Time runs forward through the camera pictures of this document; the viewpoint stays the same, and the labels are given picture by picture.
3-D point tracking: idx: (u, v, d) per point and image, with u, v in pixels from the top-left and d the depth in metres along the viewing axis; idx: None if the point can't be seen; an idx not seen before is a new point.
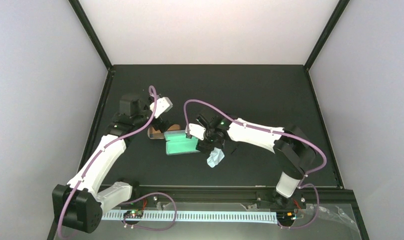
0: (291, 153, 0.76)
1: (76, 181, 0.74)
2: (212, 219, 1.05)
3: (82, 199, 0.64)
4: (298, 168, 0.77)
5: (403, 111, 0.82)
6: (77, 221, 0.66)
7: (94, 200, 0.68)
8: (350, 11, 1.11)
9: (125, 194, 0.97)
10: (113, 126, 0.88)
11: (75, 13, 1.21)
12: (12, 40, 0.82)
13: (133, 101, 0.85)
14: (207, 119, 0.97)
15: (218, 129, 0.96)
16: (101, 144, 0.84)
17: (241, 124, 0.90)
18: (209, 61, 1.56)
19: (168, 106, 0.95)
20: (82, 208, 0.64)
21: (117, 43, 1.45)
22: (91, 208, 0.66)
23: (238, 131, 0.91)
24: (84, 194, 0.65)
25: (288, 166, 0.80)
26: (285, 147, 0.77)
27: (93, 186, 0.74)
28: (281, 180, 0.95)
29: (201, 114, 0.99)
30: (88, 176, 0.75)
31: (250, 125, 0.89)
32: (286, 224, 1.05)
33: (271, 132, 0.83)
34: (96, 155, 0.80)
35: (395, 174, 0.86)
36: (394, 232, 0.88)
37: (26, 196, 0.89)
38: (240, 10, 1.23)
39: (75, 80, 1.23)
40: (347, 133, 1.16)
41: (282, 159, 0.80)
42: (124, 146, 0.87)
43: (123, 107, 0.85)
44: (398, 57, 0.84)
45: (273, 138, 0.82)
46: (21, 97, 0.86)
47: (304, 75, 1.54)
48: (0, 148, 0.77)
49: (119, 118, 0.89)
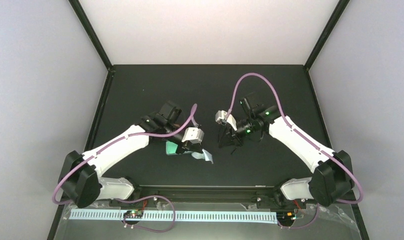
0: (331, 178, 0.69)
1: (89, 155, 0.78)
2: (212, 219, 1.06)
3: (87, 175, 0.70)
4: (328, 197, 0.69)
5: None
6: (73, 193, 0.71)
7: (96, 180, 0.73)
8: (350, 12, 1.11)
9: (124, 191, 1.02)
10: (146, 120, 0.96)
11: (76, 14, 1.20)
12: (11, 40, 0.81)
13: (174, 109, 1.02)
14: (251, 105, 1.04)
15: (260, 117, 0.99)
16: (127, 132, 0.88)
17: (289, 126, 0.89)
18: (209, 61, 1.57)
19: (195, 137, 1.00)
20: (82, 182, 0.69)
21: (117, 43, 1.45)
22: (90, 186, 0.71)
23: (283, 132, 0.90)
24: (89, 170, 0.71)
25: (316, 189, 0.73)
26: (331, 175, 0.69)
27: (101, 167, 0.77)
28: (291, 184, 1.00)
29: (245, 98, 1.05)
30: (102, 155, 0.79)
31: (298, 131, 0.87)
32: (286, 224, 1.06)
33: (319, 150, 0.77)
34: (118, 139, 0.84)
35: (394, 173, 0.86)
36: (393, 232, 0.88)
37: (24, 196, 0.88)
38: (240, 12, 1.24)
39: (75, 80, 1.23)
40: (347, 134, 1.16)
41: (314, 180, 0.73)
42: (145, 143, 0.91)
43: (164, 110, 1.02)
44: (399, 58, 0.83)
45: (319, 157, 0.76)
46: (21, 97, 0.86)
47: (303, 76, 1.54)
48: (0, 147, 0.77)
49: (156, 116, 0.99)
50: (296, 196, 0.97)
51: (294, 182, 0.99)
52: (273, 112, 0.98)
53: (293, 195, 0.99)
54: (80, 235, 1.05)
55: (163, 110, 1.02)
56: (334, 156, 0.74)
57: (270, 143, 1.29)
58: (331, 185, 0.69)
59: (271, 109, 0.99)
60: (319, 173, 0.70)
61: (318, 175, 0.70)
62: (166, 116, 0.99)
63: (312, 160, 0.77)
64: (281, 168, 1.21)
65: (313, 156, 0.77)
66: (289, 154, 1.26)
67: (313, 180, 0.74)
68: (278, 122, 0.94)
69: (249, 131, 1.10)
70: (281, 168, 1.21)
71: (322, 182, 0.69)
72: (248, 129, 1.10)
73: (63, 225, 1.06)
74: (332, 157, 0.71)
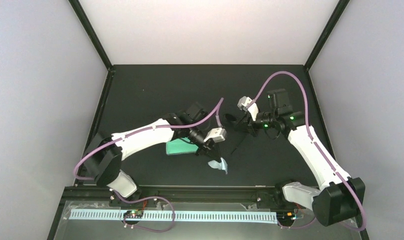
0: (338, 201, 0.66)
1: (118, 137, 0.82)
2: (212, 219, 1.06)
3: (113, 155, 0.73)
4: (329, 218, 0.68)
5: None
6: (94, 171, 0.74)
7: (119, 161, 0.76)
8: (350, 12, 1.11)
9: (126, 189, 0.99)
10: (173, 117, 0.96)
11: (76, 14, 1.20)
12: (11, 39, 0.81)
13: (202, 110, 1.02)
14: (277, 103, 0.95)
15: (283, 120, 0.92)
16: (154, 123, 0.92)
17: (311, 137, 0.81)
18: (209, 61, 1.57)
19: (218, 134, 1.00)
20: (107, 160, 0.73)
21: (117, 43, 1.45)
22: (111, 167, 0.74)
23: (303, 141, 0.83)
24: (115, 151, 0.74)
25: (320, 206, 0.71)
26: (337, 198, 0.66)
27: (127, 150, 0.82)
28: (293, 188, 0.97)
29: (274, 93, 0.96)
30: (129, 139, 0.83)
31: (319, 146, 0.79)
32: (286, 224, 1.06)
33: (335, 171, 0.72)
34: (146, 128, 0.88)
35: (394, 173, 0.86)
36: (393, 231, 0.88)
37: (24, 196, 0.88)
38: (240, 12, 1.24)
39: (75, 79, 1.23)
40: (347, 134, 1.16)
41: (320, 198, 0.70)
42: (168, 138, 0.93)
43: (192, 109, 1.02)
44: (400, 58, 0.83)
45: (332, 178, 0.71)
46: (21, 97, 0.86)
47: (303, 76, 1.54)
48: (0, 147, 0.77)
49: (183, 115, 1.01)
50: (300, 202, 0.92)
51: (301, 188, 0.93)
52: (298, 117, 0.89)
53: (295, 198, 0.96)
54: (80, 235, 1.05)
55: (191, 108, 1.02)
56: (348, 181, 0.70)
57: (270, 143, 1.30)
58: (335, 207, 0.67)
59: (297, 114, 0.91)
60: (326, 194, 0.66)
61: (324, 194, 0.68)
62: (192, 116, 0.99)
63: (323, 179, 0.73)
64: (282, 168, 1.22)
65: (325, 175, 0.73)
66: (289, 154, 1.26)
67: (319, 197, 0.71)
68: (300, 130, 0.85)
69: (266, 126, 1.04)
70: (281, 168, 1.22)
71: (327, 204, 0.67)
72: (266, 124, 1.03)
73: (63, 225, 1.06)
74: (345, 182, 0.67)
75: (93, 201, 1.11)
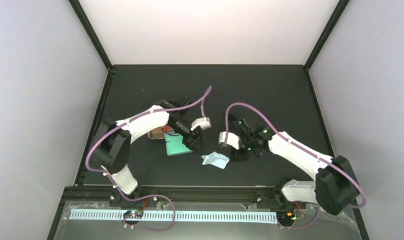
0: (334, 183, 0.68)
1: (122, 122, 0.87)
2: (212, 219, 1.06)
3: (122, 138, 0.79)
4: (336, 203, 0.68)
5: (403, 111, 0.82)
6: (105, 159, 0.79)
7: (127, 145, 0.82)
8: (350, 12, 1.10)
9: (129, 185, 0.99)
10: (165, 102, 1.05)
11: (76, 14, 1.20)
12: (11, 40, 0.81)
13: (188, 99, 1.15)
14: (248, 124, 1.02)
15: (258, 135, 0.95)
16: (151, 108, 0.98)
17: (285, 139, 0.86)
18: (209, 61, 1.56)
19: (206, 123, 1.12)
20: (119, 143, 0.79)
21: (116, 43, 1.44)
22: (122, 151, 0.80)
23: (280, 145, 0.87)
24: (124, 134, 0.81)
25: (323, 196, 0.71)
26: (330, 179, 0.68)
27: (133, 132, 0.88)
28: (293, 187, 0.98)
29: (243, 117, 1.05)
30: (134, 123, 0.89)
31: (295, 143, 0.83)
32: (286, 224, 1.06)
33: (317, 158, 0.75)
34: (144, 113, 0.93)
35: (392, 174, 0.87)
36: (392, 231, 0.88)
37: (24, 196, 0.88)
38: (240, 12, 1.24)
39: (75, 80, 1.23)
40: (347, 134, 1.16)
41: (319, 188, 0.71)
42: (164, 122, 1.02)
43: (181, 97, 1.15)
44: (398, 60, 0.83)
45: (318, 165, 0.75)
46: (20, 97, 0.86)
47: (303, 76, 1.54)
48: (0, 147, 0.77)
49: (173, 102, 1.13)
50: (303, 198, 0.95)
51: (299, 184, 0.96)
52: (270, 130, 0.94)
53: (297, 196, 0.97)
54: (80, 236, 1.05)
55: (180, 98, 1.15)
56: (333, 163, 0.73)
57: None
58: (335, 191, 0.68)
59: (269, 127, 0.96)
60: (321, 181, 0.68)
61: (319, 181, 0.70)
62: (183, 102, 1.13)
63: (311, 168, 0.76)
64: (281, 168, 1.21)
65: (311, 165, 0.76)
66: None
67: (317, 188, 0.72)
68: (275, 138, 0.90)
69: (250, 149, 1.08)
70: (281, 168, 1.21)
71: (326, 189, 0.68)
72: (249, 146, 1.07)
73: (63, 225, 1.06)
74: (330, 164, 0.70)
75: (93, 201, 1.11)
